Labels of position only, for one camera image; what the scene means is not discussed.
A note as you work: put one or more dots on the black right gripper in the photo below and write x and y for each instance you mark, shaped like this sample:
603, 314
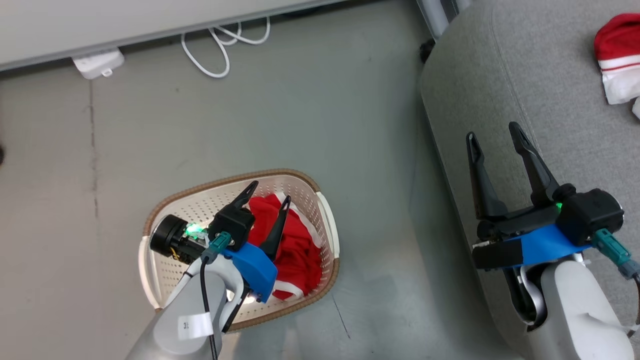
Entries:
505, 230

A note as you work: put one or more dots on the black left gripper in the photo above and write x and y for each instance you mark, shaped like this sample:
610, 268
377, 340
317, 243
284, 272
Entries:
170, 237

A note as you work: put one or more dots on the red jersey with number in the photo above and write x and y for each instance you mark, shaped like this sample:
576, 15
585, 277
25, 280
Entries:
617, 45

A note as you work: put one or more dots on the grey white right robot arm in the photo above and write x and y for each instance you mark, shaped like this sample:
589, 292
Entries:
575, 310

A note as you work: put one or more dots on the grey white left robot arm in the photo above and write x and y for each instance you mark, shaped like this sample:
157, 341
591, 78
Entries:
172, 315

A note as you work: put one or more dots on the grey fabric sofa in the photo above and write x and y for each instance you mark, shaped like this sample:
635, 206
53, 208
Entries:
545, 90

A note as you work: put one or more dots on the plain red garment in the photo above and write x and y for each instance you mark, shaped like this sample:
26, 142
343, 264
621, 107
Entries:
297, 255

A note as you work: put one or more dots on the cream plastic laundry basket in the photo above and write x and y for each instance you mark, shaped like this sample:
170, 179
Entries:
200, 200

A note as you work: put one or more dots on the white paper label tag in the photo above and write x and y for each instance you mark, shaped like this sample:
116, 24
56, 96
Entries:
196, 325

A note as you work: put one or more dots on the small black caster wheel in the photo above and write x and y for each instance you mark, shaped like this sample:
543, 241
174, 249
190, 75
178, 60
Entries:
427, 50

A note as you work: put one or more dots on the white power strip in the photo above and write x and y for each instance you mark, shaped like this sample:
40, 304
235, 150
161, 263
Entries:
97, 62

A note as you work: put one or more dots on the large white partition panel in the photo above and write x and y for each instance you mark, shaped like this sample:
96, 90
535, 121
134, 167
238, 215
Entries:
100, 20

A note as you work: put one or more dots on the black leg caster wheel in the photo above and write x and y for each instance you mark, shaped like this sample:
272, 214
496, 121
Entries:
1, 155

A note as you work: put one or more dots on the right wrist camera blue mount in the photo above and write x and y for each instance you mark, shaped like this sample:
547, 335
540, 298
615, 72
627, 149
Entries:
550, 246

